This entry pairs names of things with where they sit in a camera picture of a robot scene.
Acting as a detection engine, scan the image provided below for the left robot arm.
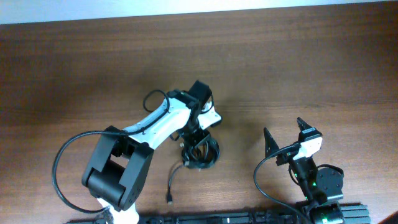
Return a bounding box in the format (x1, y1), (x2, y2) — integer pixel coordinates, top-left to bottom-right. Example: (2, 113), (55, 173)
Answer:
(82, 95), (222, 223)

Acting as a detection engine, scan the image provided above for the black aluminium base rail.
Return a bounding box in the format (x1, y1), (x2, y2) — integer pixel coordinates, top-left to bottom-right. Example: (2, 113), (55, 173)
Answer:
(65, 203), (371, 224)

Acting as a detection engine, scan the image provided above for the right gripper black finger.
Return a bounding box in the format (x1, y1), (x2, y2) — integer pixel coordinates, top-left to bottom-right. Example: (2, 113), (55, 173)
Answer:
(297, 117), (315, 131)
(264, 127), (280, 157)

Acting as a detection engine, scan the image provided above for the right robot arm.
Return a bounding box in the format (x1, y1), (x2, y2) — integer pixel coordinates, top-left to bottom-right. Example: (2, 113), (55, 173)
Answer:
(264, 117), (345, 223)

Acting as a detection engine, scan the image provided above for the thick black USB cable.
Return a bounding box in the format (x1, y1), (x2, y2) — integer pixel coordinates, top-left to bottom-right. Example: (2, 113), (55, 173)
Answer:
(180, 133), (221, 170)

